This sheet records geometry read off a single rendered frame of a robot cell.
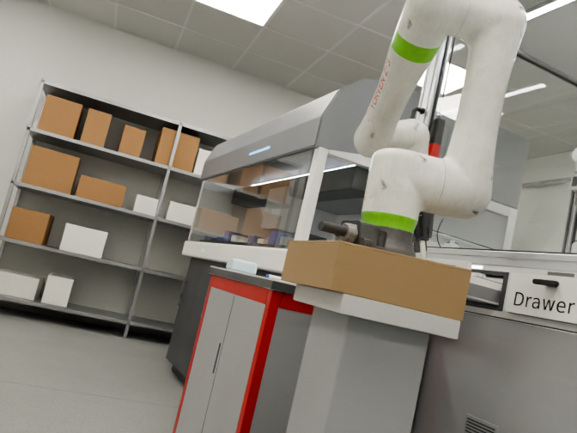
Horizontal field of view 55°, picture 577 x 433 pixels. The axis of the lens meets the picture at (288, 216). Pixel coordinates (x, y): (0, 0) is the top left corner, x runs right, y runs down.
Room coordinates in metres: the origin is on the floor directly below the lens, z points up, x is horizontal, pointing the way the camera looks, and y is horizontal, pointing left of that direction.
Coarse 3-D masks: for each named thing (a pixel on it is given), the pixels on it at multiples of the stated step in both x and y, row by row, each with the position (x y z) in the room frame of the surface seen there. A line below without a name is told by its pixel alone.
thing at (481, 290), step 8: (472, 280) 1.55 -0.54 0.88; (480, 280) 1.56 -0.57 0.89; (488, 280) 1.57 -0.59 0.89; (472, 288) 1.55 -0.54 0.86; (480, 288) 1.56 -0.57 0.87; (488, 288) 1.57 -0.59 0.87; (496, 288) 1.59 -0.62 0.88; (472, 296) 1.55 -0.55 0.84; (480, 296) 1.56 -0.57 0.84; (488, 296) 1.57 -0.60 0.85; (496, 296) 1.58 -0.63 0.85; (488, 304) 1.69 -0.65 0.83; (496, 304) 1.59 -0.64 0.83
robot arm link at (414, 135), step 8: (400, 120) 1.58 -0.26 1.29; (408, 120) 1.58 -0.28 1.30; (416, 120) 1.58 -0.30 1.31; (400, 128) 1.55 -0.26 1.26; (408, 128) 1.56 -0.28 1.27; (416, 128) 1.56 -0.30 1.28; (424, 128) 1.57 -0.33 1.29; (400, 136) 1.55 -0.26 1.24; (408, 136) 1.56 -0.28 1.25; (416, 136) 1.56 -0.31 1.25; (424, 136) 1.57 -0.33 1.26; (400, 144) 1.56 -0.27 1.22; (408, 144) 1.57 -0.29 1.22; (416, 144) 1.57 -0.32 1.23; (424, 144) 1.58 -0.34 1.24; (424, 152) 1.59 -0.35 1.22
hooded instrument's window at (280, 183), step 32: (288, 160) 2.61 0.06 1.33; (224, 192) 3.45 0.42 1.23; (256, 192) 2.92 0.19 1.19; (288, 192) 2.52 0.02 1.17; (320, 192) 2.40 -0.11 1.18; (352, 192) 2.46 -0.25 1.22; (192, 224) 3.99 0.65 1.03; (224, 224) 3.30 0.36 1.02; (256, 224) 2.82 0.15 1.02; (288, 224) 2.45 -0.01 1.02
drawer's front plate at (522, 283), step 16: (512, 288) 1.53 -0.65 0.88; (528, 288) 1.48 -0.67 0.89; (544, 288) 1.43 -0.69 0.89; (560, 288) 1.39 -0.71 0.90; (576, 288) 1.35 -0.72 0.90; (512, 304) 1.52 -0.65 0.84; (528, 304) 1.47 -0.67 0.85; (560, 304) 1.39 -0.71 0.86; (576, 304) 1.34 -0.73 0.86; (560, 320) 1.38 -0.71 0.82; (576, 320) 1.34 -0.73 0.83
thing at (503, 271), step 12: (504, 276) 1.59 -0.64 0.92; (576, 276) 1.38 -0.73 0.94; (504, 288) 1.58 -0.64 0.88; (504, 300) 1.57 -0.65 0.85; (480, 312) 1.65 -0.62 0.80; (492, 312) 1.61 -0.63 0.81; (504, 312) 1.57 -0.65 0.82; (540, 324) 1.45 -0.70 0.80; (552, 324) 1.42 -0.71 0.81; (564, 324) 1.39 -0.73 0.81; (576, 324) 1.36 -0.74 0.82
